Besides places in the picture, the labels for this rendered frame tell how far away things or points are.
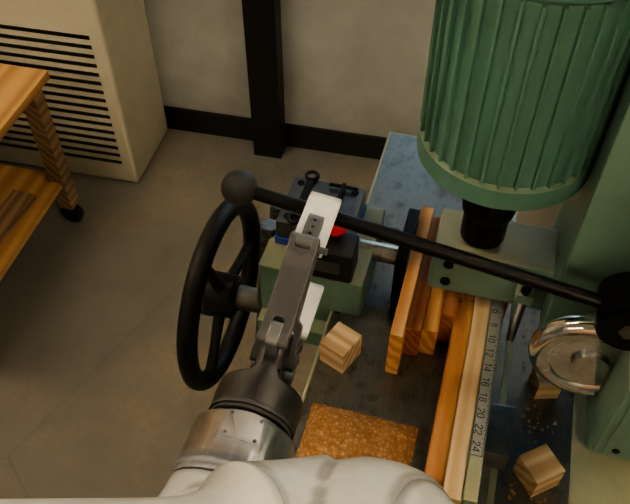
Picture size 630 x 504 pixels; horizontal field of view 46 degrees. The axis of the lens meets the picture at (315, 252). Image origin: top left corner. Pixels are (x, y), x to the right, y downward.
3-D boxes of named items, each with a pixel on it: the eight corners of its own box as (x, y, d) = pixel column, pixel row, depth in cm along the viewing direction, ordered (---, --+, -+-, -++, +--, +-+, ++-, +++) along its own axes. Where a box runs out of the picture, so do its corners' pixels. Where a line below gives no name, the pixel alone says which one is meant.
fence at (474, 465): (512, 152, 116) (519, 124, 112) (522, 154, 116) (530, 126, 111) (454, 520, 78) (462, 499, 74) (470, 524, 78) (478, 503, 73)
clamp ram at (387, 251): (360, 244, 103) (363, 198, 96) (413, 255, 101) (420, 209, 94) (344, 294, 97) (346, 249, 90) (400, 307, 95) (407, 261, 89)
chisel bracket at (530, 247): (434, 252, 96) (443, 206, 89) (545, 275, 93) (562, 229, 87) (424, 297, 91) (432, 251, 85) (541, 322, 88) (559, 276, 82)
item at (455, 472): (499, 150, 116) (505, 124, 112) (512, 152, 116) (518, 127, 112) (435, 515, 78) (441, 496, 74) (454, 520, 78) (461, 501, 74)
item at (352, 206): (294, 195, 101) (293, 165, 97) (373, 211, 99) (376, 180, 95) (264, 266, 93) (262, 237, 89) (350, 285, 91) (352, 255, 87)
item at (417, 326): (428, 242, 103) (433, 215, 99) (441, 245, 103) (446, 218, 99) (402, 353, 91) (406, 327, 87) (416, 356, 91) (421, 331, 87)
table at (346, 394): (331, 147, 126) (332, 119, 121) (514, 181, 120) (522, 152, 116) (200, 477, 87) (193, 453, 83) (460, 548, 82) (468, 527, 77)
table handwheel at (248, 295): (213, 156, 101) (144, 362, 91) (358, 184, 97) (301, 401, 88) (251, 237, 128) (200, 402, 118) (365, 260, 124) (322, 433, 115)
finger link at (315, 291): (306, 337, 76) (305, 341, 76) (324, 285, 80) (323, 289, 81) (278, 329, 76) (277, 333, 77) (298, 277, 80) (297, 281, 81)
